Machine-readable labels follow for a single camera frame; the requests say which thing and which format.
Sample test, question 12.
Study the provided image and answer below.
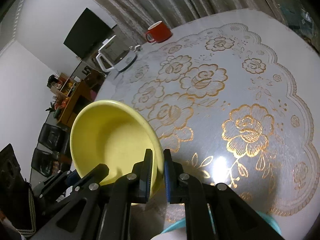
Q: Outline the yellow bowl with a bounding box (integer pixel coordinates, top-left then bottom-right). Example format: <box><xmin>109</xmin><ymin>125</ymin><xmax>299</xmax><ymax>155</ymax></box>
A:
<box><xmin>70</xmin><ymin>100</ymin><xmax>164</xmax><ymax>197</ymax></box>

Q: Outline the black chair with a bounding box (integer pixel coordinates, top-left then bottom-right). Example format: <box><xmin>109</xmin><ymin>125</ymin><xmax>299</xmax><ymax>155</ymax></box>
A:
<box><xmin>31</xmin><ymin>123</ymin><xmax>72</xmax><ymax>178</ymax></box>

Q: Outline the lace floral table mat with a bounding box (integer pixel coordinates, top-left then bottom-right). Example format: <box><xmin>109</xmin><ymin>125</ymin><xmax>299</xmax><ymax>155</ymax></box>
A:
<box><xmin>112</xmin><ymin>23</ymin><xmax>319</xmax><ymax>216</ymax></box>

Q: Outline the wooden shelf cabinet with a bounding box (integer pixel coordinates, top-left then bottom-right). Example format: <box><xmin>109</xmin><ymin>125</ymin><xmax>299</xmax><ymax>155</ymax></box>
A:
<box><xmin>47</xmin><ymin>61</ymin><xmax>105</xmax><ymax>128</ymax></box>

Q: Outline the white glass kettle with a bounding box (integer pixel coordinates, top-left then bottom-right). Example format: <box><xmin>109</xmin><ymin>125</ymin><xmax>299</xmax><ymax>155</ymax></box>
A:
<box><xmin>95</xmin><ymin>35</ymin><xmax>137</xmax><ymax>73</ymax></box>

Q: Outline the red mug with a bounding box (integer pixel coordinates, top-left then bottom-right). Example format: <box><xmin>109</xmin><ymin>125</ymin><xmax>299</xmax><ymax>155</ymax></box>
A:
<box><xmin>145</xmin><ymin>21</ymin><xmax>173</xmax><ymax>43</ymax></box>

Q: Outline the black wall television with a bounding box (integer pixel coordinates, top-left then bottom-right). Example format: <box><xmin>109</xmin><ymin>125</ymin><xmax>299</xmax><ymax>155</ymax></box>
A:
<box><xmin>63</xmin><ymin>8</ymin><xmax>112</xmax><ymax>59</ymax></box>

